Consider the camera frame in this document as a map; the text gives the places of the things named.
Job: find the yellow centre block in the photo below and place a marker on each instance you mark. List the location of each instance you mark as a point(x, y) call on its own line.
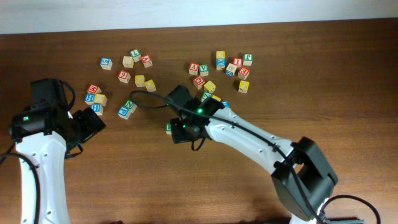
point(209, 87)

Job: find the red Q block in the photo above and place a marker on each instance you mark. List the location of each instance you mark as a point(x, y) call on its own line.
point(198, 82)

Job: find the green R block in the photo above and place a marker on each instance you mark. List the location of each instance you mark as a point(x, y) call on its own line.
point(168, 129)

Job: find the red Y block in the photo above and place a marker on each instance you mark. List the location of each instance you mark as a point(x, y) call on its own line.
point(193, 68)

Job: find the red I block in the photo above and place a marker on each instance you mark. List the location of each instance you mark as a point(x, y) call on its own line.
point(238, 62)

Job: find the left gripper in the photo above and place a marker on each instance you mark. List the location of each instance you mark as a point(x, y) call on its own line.
point(92, 123)

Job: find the red 6 block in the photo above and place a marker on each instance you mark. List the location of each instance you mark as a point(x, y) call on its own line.
point(124, 76)

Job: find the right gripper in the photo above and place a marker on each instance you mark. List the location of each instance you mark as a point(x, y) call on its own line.
point(177, 134)

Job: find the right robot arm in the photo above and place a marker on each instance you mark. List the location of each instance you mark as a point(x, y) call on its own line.
point(301, 174)

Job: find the blue H block upper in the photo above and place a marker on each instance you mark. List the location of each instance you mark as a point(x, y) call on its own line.
point(89, 98)

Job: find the red A block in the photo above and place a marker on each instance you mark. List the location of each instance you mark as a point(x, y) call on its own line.
point(147, 61)

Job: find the blue side wooden block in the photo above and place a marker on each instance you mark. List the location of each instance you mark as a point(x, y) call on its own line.
point(230, 69)

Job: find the red E block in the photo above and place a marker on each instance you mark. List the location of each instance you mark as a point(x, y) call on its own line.
point(243, 73)

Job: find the blue X block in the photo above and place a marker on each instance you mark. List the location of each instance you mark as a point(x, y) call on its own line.
point(220, 63)

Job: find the plain wooden block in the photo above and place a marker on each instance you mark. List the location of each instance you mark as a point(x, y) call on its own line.
point(128, 62)

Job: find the yellow U block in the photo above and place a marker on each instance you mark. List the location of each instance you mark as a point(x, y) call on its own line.
point(243, 86)

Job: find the blue lower right block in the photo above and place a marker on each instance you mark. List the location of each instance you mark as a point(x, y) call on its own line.
point(225, 104)

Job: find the yellow top block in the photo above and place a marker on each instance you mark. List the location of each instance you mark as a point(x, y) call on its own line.
point(220, 54)

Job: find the blue P block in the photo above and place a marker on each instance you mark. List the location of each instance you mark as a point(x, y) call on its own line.
point(124, 112)

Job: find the blue H block lower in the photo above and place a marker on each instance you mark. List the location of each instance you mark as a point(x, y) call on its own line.
point(97, 108)

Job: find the yellow block left pair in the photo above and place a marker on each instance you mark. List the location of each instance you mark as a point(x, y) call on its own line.
point(140, 80)

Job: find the yellow lower block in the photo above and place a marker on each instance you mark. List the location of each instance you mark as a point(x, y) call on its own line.
point(216, 98)

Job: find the green N block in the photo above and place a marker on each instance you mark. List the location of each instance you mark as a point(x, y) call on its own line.
point(130, 105)

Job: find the green V block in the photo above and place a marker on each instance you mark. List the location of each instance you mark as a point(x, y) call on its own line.
point(204, 70)

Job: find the blue 5 block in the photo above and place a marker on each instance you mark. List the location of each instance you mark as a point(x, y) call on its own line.
point(106, 63)

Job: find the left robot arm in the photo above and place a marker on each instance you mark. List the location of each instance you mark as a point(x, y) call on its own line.
point(44, 139)

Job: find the green Z block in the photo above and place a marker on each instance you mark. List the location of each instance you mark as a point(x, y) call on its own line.
point(206, 95)

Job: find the yellow O block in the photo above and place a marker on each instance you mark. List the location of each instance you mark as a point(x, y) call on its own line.
point(100, 99)

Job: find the blue h block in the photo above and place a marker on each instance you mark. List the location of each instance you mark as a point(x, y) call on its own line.
point(89, 98)
point(97, 108)

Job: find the yellow block tilted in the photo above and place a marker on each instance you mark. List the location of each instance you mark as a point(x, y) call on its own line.
point(150, 86)

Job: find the red M block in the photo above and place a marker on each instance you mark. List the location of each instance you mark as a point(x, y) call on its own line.
point(94, 89)

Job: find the green T block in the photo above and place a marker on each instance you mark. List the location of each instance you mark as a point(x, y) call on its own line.
point(136, 55)

